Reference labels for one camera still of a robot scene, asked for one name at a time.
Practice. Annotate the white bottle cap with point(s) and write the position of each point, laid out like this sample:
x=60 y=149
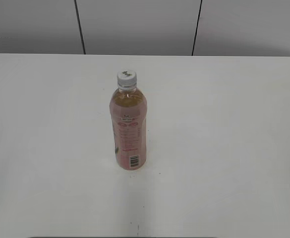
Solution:
x=126 y=78

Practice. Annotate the pink label tea bottle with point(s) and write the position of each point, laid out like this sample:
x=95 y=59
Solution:
x=128 y=109

